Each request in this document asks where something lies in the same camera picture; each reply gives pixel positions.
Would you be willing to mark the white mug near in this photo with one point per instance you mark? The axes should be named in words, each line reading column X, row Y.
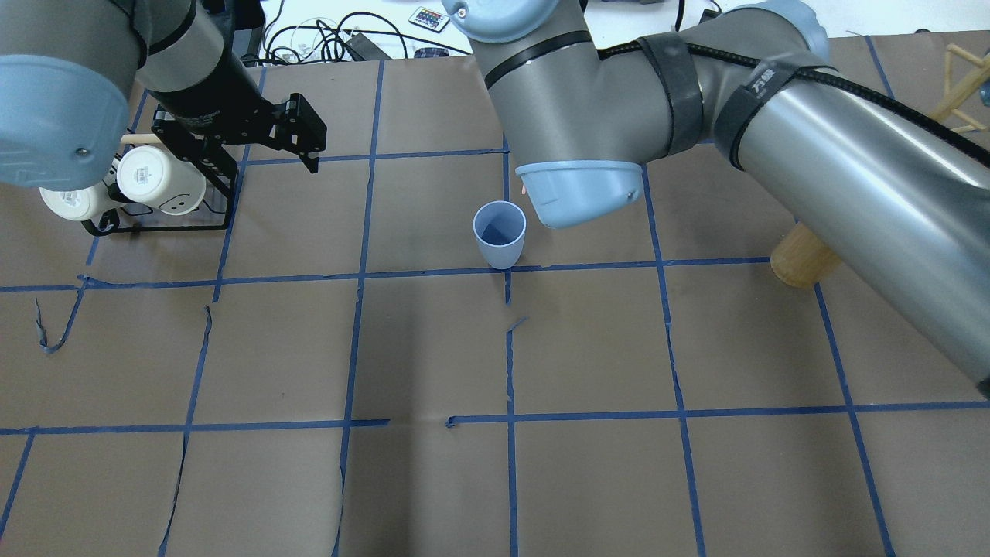
column 154, row 177

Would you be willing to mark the wooden mug tree stand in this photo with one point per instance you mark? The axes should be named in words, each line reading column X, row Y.
column 956, row 92

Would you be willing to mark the light blue plastic cup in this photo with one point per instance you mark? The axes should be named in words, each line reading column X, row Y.
column 499, row 228

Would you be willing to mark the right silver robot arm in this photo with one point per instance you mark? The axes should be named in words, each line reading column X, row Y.
column 899, row 197

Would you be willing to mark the small remote control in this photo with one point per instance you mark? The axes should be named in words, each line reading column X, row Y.
column 429, row 19

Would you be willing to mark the bamboo wooden cup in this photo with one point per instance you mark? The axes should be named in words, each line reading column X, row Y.
column 802, row 259

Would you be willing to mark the wooden dowel rod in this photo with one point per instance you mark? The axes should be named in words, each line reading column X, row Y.
column 140, row 139

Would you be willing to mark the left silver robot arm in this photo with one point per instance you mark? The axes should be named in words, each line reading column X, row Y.
column 67, row 68

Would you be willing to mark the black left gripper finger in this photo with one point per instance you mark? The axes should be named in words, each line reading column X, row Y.
column 297, row 128

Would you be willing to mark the white mug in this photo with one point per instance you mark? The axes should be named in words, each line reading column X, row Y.
column 154, row 177
column 80, row 205

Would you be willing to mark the white mug far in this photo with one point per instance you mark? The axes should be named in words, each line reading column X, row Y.
column 80, row 205

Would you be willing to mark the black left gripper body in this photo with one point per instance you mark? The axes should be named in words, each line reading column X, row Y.
column 210, row 94

